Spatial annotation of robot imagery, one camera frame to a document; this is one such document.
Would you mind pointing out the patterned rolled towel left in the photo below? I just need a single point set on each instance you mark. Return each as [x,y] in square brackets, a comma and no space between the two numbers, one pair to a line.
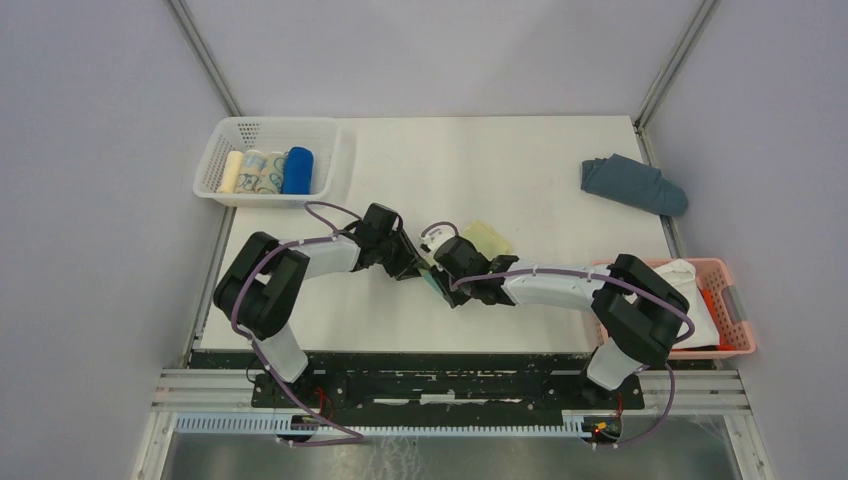
[250,172]

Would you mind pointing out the aluminium frame rails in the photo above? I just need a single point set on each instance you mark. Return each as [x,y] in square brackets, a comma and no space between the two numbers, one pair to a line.
[710,434]

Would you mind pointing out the patterned rolled towel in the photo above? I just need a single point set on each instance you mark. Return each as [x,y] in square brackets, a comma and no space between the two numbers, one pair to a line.
[271,177]
[250,172]

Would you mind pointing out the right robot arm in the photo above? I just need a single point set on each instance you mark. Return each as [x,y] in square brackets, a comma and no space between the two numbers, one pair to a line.
[643,315]

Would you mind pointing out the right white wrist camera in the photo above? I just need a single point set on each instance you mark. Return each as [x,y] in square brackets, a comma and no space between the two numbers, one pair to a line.
[434,238]

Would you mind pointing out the white plastic basket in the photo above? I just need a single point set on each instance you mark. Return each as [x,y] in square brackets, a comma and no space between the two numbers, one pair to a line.
[322,136]

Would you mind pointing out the green yellow towel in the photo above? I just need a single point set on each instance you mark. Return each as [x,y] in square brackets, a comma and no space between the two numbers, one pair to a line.
[485,239]

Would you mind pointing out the grey blue towel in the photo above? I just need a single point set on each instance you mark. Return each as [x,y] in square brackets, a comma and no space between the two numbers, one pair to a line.
[632,183]

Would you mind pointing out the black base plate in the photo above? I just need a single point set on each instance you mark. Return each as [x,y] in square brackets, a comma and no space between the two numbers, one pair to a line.
[417,390]

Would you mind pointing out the orange item in basket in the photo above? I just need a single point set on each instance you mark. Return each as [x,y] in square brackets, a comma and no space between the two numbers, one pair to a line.
[723,344]

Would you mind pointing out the white cloth in pink basket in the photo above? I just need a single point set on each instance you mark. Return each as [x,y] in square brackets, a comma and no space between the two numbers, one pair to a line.
[681,275]

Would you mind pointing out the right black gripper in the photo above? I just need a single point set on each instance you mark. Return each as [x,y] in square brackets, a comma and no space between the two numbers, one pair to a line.
[451,297]

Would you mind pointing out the cream rolled towel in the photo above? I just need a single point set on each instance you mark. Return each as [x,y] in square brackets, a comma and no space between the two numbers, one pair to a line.
[230,174]

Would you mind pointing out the patterned rolled towel right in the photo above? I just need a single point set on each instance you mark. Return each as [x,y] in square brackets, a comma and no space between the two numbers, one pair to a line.
[271,177]

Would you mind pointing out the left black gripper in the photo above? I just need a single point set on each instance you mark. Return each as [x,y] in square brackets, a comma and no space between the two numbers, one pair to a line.
[403,269]

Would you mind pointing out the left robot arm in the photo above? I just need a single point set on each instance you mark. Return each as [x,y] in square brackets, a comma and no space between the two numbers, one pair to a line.
[259,290]

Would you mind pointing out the white cable duct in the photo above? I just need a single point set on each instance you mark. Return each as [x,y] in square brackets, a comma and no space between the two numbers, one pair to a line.
[284,424]

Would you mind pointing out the pink plastic basket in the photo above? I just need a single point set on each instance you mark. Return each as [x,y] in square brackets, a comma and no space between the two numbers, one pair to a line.
[713,274]

